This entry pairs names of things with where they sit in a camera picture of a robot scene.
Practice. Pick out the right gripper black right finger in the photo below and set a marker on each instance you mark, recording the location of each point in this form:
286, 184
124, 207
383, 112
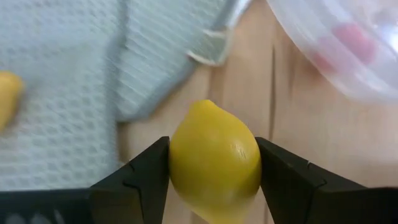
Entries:
295, 193

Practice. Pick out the grey waffle-weave towel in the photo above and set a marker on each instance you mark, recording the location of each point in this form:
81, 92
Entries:
62, 93

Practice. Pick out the yellow toy lemon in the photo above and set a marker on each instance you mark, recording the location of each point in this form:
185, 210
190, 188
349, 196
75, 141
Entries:
214, 161
9, 96

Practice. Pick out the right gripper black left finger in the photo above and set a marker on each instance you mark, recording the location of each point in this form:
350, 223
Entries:
140, 193

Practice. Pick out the clear plastic tupperware container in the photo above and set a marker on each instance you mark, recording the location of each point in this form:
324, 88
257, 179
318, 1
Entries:
295, 18

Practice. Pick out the small pink toy fruit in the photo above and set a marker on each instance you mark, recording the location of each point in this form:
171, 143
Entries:
354, 43

